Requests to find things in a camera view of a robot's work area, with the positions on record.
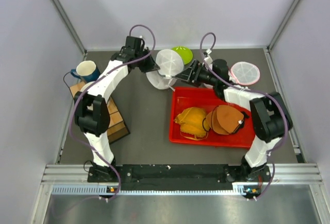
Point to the blue mug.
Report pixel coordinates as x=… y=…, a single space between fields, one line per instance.
x=87 y=71

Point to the aluminium frame rail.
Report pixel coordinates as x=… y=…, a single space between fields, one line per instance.
x=73 y=180

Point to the green plastic plate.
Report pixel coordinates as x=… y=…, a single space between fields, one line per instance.
x=185 y=53

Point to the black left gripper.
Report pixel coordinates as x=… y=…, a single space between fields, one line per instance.
x=151 y=65

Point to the white bowl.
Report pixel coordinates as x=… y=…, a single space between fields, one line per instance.
x=86 y=86

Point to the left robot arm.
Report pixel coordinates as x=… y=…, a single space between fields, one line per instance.
x=91 y=114

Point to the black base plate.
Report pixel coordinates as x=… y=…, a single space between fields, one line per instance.
x=129 y=173

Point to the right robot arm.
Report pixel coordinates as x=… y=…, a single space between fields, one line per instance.
x=270 y=118

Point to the pink-trimmed mesh laundry bag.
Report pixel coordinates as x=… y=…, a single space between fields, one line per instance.
x=241 y=73

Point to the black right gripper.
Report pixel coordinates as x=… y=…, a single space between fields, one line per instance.
x=188 y=76

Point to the yellow lace bra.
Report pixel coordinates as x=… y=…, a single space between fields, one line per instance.
x=193 y=123

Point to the wooden box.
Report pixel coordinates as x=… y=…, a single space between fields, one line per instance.
x=117 y=128

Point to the red plastic tray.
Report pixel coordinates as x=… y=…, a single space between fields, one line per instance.
x=186 y=97

